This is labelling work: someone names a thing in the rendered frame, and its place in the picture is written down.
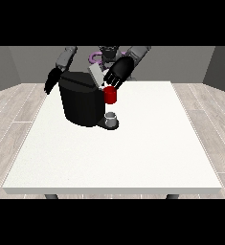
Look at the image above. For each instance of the black coffee machine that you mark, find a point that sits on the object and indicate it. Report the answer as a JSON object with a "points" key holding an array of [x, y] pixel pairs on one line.
{"points": [[80, 100]]}

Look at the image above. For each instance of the pale grey machine lid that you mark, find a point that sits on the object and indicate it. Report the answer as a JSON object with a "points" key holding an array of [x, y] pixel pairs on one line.
{"points": [[96, 74]]}

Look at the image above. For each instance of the small grey cup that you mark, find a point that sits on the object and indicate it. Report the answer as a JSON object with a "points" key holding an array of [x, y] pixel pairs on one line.
{"points": [[110, 119]]}

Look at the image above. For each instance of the dark table leg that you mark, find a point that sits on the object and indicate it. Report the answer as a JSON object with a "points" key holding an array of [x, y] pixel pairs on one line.
{"points": [[51, 196], [172, 196]]}

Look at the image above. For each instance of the red pod holder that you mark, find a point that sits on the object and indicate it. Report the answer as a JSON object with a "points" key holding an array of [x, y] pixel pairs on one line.
{"points": [[110, 95]]}

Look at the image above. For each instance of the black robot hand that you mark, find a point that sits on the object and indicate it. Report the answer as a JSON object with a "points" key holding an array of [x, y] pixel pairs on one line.
{"points": [[51, 81], [121, 71]]}

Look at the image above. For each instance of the grey robot trunk purple rings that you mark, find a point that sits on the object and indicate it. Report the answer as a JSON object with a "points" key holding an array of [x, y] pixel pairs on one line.
{"points": [[105, 55]]}

